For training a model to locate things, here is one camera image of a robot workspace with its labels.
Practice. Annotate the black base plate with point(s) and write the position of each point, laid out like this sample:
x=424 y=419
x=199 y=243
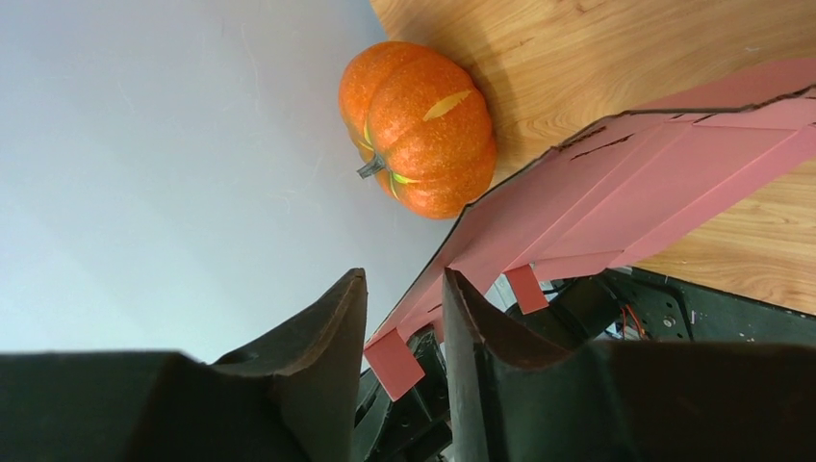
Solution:
x=642 y=305

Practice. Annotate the orange pumpkin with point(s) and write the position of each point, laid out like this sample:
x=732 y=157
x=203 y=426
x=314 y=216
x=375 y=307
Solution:
x=421 y=126

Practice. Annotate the pink paper box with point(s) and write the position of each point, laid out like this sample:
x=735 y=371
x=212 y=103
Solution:
x=617 y=192

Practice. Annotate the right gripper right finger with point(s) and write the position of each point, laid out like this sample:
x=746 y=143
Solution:
x=515 y=396

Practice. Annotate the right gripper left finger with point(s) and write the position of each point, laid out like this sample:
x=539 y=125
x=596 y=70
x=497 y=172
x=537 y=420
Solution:
x=289 y=395

